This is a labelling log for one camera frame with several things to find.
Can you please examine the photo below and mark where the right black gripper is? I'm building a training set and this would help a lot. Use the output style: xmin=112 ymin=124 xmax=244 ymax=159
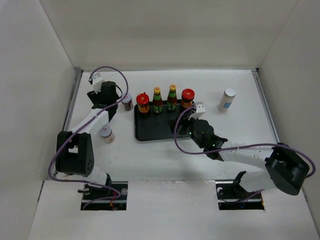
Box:
xmin=167 ymin=112 xmax=205 ymax=149

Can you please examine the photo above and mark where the red lid chili jar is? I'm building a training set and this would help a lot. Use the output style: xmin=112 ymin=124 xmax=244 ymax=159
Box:
xmin=181 ymin=88 xmax=195 ymax=109
xmin=136 ymin=92 xmax=150 ymax=117

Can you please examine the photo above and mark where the yellow cap sauce bottle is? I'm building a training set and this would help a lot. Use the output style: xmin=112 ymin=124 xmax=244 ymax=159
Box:
xmin=152 ymin=87 xmax=163 ymax=114
xmin=167 ymin=84 xmax=177 ymax=112

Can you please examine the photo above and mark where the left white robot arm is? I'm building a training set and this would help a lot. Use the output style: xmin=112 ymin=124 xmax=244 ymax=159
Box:
xmin=54 ymin=80 xmax=121 ymax=200

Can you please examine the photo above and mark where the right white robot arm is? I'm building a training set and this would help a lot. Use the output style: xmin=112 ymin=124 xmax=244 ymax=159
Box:
xmin=172 ymin=116 xmax=316 ymax=198

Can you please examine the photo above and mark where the white lid dark jar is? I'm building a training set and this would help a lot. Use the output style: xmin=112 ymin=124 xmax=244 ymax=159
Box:
xmin=121 ymin=93 xmax=133 ymax=112

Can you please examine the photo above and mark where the black plastic tray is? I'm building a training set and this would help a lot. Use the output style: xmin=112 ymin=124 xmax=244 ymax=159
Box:
xmin=134 ymin=99 xmax=185 ymax=142

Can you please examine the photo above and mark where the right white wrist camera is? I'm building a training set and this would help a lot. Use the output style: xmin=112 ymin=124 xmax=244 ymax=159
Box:
xmin=188 ymin=102 xmax=206 ymax=121

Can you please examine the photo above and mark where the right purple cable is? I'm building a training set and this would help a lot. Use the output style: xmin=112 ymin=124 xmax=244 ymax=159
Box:
xmin=173 ymin=104 xmax=317 ymax=203

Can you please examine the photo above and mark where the purple cable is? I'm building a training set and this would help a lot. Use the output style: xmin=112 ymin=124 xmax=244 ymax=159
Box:
xmin=47 ymin=65 xmax=130 ymax=210
xmin=173 ymin=104 xmax=317 ymax=203

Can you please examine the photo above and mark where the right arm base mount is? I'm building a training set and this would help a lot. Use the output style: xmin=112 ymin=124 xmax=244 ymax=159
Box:
xmin=215 ymin=171 xmax=265 ymax=211

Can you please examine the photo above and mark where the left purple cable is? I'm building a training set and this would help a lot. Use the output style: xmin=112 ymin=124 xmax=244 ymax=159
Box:
xmin=47 ymin=65 xmax=130 ymax=210

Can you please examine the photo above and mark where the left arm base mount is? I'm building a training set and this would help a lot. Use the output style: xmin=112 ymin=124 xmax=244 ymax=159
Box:
xmin=77 ymin=181 xmax=129 ymax=211

